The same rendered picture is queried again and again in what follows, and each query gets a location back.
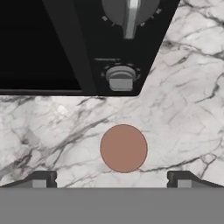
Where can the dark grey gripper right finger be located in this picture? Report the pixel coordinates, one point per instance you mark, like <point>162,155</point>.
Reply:
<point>182,178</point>

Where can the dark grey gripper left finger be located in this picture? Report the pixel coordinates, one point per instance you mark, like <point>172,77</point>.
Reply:
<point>43,178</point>

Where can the brown round can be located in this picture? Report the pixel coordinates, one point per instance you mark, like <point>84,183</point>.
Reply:
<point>123,148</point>

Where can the small grey oven knob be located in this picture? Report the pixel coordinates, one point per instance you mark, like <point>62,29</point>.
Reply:
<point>120,76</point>

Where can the black toaster oven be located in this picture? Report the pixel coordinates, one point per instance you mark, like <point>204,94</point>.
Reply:
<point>73,46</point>

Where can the large grey oven knob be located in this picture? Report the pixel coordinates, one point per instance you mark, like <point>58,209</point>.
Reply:
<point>131,14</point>

